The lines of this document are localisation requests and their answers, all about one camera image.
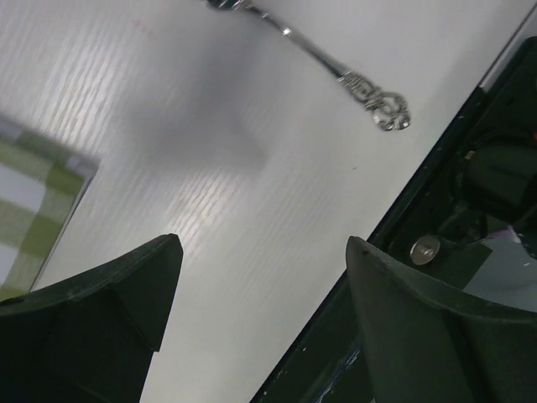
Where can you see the silver metal fork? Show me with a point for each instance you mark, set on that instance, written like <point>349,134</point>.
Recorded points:
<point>388,110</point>

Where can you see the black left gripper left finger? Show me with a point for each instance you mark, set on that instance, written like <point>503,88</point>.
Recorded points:
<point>91,337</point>

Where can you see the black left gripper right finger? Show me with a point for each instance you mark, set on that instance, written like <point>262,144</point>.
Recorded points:
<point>427,341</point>

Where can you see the green white checkered cloth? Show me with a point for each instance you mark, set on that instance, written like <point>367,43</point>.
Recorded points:
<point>42,184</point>

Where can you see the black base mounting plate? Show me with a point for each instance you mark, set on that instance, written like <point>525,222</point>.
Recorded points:
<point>466,218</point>

